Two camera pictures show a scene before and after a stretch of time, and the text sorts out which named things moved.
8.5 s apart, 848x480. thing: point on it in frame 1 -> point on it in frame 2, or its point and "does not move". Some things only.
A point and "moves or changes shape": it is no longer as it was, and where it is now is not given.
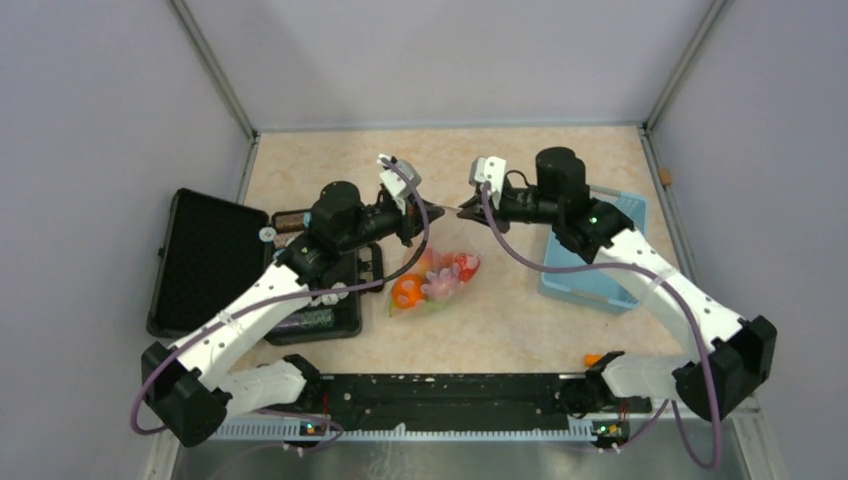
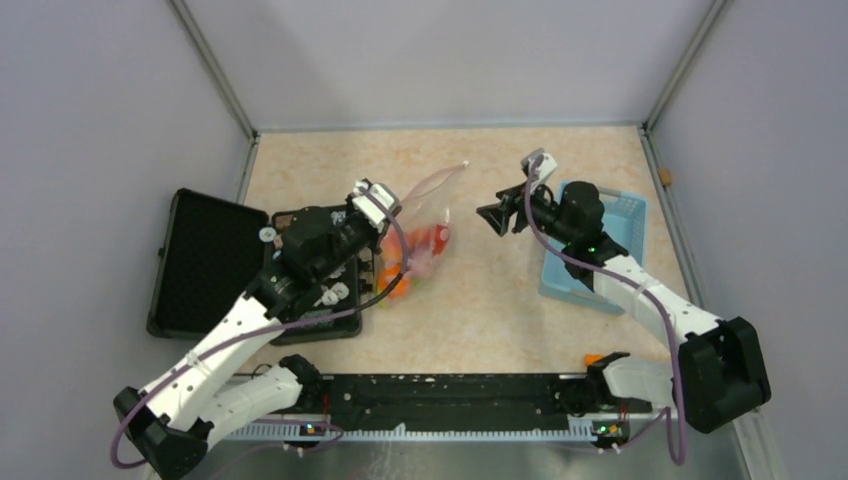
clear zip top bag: x=446 y=260 moves or changes shape
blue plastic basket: x=599 y=288 does not move
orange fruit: x=407 y=290 -> x=388 y=273
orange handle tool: x=590 y=359 does not move
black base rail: x=471 y=401 does not move
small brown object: x=665 y=176 does not move
